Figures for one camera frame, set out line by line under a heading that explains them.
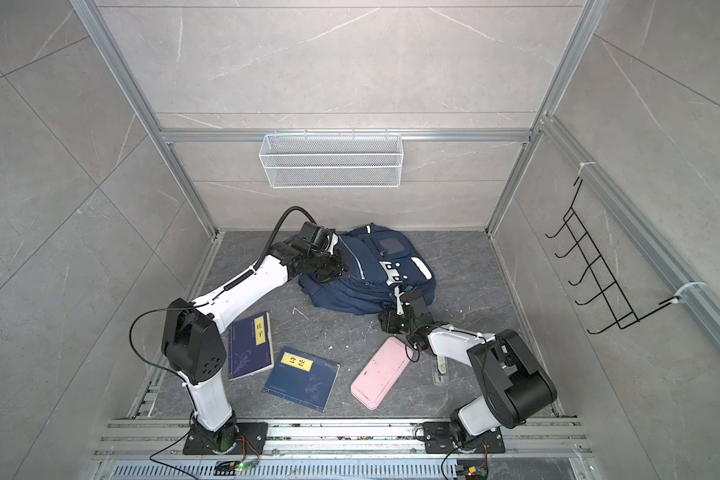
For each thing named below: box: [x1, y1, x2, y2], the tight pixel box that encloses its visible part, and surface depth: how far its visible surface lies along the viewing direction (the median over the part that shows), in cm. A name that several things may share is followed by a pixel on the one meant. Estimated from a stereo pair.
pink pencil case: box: [350, 336, 414, 411], surface depth 83 cm
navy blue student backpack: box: [299, 224, 437, 315], surface depth 90 cm
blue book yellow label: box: [263, 346, 341, 412], surface depth 84 cm
